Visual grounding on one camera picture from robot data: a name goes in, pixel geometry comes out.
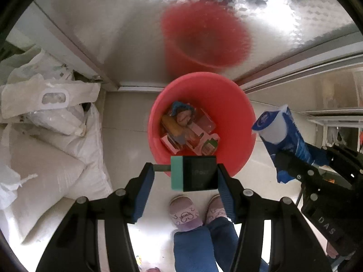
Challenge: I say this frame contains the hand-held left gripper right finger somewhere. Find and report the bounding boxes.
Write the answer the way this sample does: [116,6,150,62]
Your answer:
[217,163,332,272]

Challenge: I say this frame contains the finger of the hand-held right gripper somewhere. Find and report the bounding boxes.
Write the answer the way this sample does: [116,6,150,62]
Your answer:
[274,150,322,185]
[323,144,363,176]

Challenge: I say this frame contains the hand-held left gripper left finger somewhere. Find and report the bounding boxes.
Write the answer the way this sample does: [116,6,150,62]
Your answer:
[35,162,156,272]

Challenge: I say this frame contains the blue white plastic pouch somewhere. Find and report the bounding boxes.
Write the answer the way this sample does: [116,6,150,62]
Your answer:
[252,105,331,184]

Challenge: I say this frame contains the black teal plug adapter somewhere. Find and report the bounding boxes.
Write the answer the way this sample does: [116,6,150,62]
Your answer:
[152,155,218,191]

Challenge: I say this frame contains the pink blister packaging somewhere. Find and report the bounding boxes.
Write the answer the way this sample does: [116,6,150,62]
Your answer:
[160,132,205,155]

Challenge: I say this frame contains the red plastic bucket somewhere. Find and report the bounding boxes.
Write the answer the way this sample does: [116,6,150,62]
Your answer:
[147,72,255,177]

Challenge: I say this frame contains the blue wrapper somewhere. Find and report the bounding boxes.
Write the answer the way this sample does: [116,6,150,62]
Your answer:
[170,101,196,119]

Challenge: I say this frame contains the person's right hand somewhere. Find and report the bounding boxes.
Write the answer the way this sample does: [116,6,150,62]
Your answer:
[326,241,348,260]

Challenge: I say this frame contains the purple slipper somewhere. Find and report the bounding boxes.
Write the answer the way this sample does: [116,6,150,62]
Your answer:
[169,195,203,231]
[205,194,234,224]

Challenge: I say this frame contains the white shelf rack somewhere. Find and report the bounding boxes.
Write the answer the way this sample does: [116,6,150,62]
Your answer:
[306,109,363,148]

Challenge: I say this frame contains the white woven sack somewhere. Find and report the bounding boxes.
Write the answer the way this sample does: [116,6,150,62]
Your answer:
[65,102,114,199]
[6,130,87,244]

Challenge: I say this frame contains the person's blue pants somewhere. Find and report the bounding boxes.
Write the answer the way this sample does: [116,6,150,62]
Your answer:
[173,218,268,272]

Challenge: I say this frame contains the translucent plastic bag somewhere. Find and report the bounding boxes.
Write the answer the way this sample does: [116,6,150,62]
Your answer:
[28,106,88,136]

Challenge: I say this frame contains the knotted thin plastic bag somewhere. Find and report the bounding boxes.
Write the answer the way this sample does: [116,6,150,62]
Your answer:
[0,164,37,210]

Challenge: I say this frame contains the white carrier bag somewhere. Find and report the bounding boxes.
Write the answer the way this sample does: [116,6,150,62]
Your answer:
[0,71,101,119]

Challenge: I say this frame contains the crumpled white plastic bag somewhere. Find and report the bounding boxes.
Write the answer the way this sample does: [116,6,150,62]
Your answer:
[6,49,74,83]

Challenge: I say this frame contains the metallic cabinet door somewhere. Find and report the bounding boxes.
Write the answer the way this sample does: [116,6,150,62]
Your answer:
[34,0,363,91]

